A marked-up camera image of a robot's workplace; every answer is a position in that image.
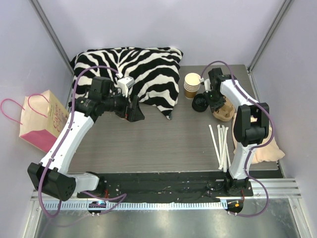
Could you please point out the zebra print pillow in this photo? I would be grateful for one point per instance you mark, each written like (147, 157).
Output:
(155, 71)

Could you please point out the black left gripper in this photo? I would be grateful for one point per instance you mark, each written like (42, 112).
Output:
(132, 108)

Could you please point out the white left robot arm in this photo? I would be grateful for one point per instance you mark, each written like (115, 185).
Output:
(50, 176)

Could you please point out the black cup lid stack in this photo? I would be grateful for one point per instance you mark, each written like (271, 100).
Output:
(199, 103)

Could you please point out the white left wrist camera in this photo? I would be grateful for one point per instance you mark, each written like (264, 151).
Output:
(124, 84)

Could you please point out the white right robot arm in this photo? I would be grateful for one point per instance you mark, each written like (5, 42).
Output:
(250, 129)

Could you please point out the brown cardboard cup carrier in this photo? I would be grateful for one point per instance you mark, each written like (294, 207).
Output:
(226, 112)

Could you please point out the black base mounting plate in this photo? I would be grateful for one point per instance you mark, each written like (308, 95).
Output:
(177, 187)

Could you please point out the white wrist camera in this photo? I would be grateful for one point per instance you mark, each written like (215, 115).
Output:
(124, 84)
(206, 83)

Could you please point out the perforated metal rail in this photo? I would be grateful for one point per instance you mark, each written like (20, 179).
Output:
(94, 205)

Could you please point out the white wrapped straw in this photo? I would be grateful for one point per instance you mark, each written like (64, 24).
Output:
(215, 147)
(227, 151)
(224, 155)
(219, 129)

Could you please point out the stack of paper cups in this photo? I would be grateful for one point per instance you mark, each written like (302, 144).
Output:
(191, 85)

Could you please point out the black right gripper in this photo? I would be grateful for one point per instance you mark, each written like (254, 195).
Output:
(217, 101)

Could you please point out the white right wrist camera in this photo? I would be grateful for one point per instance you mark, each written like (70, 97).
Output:
(206, 83)

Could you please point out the pink paper gift bag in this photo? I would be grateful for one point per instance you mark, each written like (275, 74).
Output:
(42, 119)

